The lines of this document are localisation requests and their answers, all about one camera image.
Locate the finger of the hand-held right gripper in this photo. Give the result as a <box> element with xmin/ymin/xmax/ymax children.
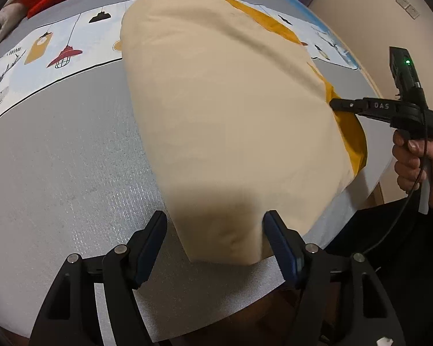
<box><xmin>329</xmin><ymin>97</ymin><xmax>402</xmax><ymax>124</ymax></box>

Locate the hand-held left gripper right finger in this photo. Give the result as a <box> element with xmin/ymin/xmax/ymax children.
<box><xmin>263</xmin><ymin>209</ymin><xmax>406</xmax><ymax>346</ymax></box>

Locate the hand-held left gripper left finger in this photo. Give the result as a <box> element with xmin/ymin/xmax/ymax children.
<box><xmin>29</xmin><ymin>210</ymin><xmax>168</xmax><ymax>346</ymax></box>

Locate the beige and yellow hooded jacket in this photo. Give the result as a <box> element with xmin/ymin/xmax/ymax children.
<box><xmin>119</xmin><ymin>0</ymin><xmax>368</xmax><ymax>265</ymax></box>

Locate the grey printed bed sheet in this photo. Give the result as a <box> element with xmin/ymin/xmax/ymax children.
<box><xmin>0</xmin><ymin>0</ymin><xmax>383</xmax><ymax>344</ymax></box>

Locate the cream folded blanket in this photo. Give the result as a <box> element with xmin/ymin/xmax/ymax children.
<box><xmin>0</xmin><ymin>2</ymin><xmax>27</xmax><ymax>57</ymax></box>

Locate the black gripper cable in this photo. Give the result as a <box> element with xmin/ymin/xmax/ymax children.
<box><xmin>361</xmin><ymin>90</ymin><xmax>430</xmax><ymax>257</ymax></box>

